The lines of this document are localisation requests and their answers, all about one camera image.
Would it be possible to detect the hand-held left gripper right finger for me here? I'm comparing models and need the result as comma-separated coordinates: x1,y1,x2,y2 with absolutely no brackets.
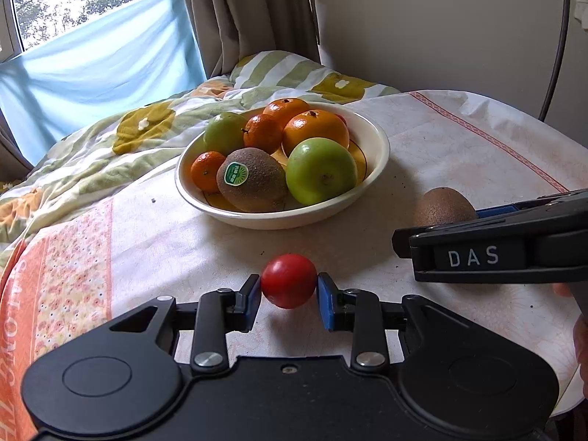
317,272,442,373

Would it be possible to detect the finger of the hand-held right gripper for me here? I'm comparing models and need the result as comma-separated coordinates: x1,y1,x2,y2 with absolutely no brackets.
392,192,588,258
475,190,576,220

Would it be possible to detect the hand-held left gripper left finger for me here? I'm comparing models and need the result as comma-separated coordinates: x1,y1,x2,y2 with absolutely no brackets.
109,273,263,374

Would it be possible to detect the brown kiwi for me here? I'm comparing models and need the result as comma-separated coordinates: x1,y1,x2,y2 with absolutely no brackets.
416,187,478,229

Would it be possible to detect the kiwi with green sticker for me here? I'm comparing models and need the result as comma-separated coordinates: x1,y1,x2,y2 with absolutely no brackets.
216,147,288,213

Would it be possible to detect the green apple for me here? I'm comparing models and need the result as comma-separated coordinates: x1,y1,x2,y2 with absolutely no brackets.
286,137,358,207
203,111,249,157

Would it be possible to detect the small mandarin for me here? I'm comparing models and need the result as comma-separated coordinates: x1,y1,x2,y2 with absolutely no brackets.
243,113,283,154
190,151,227,194

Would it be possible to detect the cream bowl with duck print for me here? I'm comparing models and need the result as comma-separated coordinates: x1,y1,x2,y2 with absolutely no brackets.
175,101,391,230

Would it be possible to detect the large orange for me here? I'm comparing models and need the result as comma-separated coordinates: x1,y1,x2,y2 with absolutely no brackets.
282,109,351,157

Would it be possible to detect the person's right hand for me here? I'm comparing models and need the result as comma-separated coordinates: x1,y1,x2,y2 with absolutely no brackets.
553,282,588,400

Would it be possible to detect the white and pink floral towel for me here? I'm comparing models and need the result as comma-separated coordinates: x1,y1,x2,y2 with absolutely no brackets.
0,90,582,441

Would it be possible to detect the green striped floral quilt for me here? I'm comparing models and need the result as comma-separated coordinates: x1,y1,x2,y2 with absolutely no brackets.
0,50,400,281

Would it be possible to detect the light blue cloth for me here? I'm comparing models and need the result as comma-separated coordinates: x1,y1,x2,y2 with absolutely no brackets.
0,0,206,168

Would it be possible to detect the grey cable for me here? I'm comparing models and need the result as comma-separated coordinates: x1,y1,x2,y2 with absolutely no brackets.
537,0,573,122

